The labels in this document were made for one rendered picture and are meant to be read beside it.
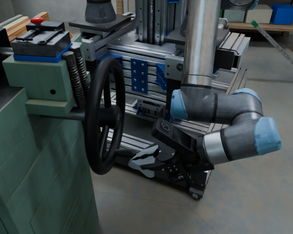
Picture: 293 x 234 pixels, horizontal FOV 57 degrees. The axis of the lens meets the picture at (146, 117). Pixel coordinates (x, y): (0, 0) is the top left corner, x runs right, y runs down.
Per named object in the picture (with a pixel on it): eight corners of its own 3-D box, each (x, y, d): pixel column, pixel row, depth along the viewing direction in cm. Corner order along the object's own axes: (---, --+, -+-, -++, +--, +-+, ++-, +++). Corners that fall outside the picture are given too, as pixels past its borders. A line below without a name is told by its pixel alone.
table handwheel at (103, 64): (95, 89, 47) (129, 42, 72) (-10, 81, 50) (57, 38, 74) (106, 202, 63) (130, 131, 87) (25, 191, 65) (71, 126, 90)
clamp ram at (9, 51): (19, 79, 63) (7, 42, 58) (-10, 77, 64) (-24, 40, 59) (37, 63, 70) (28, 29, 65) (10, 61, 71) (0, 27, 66)
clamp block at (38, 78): (67, 102, 61) (59, 66, 56) (11, 98, 63) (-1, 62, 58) (88, 74, 73) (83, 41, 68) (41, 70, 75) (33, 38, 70)
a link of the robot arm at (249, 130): (278, 131, 62) (286, 158, 55) (230, 142, 66) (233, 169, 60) (269, 105, 58) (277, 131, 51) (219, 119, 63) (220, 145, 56)
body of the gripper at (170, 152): (169, 185, 68) (215, 175, 62) (152, 162, 63) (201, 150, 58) (172, 162, 73) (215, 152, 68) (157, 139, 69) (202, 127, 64)
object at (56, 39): (57, 63, 57) (52, 37, 54) (9, 60, 59) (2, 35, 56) (79, 41, 68) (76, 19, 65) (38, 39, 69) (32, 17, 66)
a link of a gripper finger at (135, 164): (135, 184, 71) (166, 178, 67) (123, 170, 68) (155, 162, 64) (137, 175, 74) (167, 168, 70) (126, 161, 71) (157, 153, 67)
